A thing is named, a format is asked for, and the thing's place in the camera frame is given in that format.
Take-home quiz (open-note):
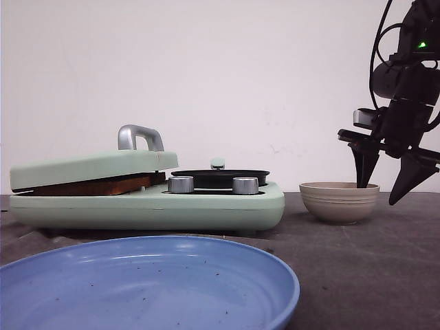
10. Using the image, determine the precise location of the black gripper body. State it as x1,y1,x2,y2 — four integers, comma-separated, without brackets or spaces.
338,100,433,158

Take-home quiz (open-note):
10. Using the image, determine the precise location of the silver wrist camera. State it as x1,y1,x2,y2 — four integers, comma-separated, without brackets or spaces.
353,108,379,130

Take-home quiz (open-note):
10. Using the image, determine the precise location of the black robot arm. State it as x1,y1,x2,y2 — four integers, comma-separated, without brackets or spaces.
338,1,439,205

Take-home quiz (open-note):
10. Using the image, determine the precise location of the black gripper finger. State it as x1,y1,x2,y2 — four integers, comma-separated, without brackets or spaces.
388,151,439,206
349,142,379,188

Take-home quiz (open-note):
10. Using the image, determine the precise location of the cream ribbed bowl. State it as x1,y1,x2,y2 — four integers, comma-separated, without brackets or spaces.
299,181,380,223

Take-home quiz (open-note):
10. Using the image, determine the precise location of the silver left control knob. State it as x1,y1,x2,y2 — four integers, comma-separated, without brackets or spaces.
168,176,195,194

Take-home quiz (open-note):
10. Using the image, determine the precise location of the silver right control knob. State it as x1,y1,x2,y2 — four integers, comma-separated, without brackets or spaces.
232,177,259,195

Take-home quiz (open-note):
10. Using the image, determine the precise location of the silver control knob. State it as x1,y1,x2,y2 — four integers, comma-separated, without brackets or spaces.
232,177,259,195
168,176,195,194

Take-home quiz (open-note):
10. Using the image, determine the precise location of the white bread slice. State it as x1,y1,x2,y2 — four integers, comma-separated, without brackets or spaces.
27,172,166,196

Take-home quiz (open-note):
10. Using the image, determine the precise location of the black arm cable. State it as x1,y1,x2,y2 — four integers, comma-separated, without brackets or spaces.
368,0,440,135

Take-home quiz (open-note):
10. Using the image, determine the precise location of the blue plate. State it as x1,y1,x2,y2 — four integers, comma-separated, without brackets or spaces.
1,236,300,329

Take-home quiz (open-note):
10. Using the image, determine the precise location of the black frying pan green handle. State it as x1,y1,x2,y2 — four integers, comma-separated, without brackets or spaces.
171,160,270,189

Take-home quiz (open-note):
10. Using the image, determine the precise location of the mint green breakfast maker base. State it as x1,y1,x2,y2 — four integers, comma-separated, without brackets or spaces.
10,182,285,231

